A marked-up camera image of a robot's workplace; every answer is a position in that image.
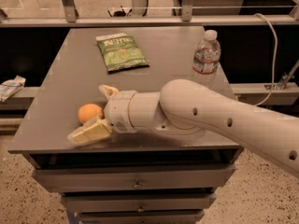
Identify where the white cable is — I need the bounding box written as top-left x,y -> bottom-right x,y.
253,12 -> 278,107

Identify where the metal railing frame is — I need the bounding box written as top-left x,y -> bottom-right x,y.
0,0 -> 299,27

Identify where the white packet on ledge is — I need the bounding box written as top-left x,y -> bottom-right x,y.
0,76 -> 26,102

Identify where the orange fruit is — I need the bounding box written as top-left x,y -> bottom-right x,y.
78,104 -> 104,124

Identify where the green chip bag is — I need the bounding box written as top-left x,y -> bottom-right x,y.
95,33 -> 150,73

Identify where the grey drawer cabinet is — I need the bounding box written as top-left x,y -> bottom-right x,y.
7,26 -> 244,224

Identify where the clear plastic water bottle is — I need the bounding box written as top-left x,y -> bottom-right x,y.
192,30 -> 221,88

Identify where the middle grey drawer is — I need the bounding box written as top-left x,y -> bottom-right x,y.
61,193 -> 216,213

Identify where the grey drawer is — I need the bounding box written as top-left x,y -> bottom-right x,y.
79,210 -> 205,224
61,193 -> 216,213
33,164 -> 235,193

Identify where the bottom grey drawer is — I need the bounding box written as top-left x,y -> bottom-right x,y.
79,210 -> 205,224

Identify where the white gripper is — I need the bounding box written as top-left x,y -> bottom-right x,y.
67,84 -> 136,145

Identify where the top grey drawer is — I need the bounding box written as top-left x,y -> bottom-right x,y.
33,164 -> 235,193

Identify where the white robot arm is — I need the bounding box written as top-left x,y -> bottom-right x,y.
68,79 -> 299,177

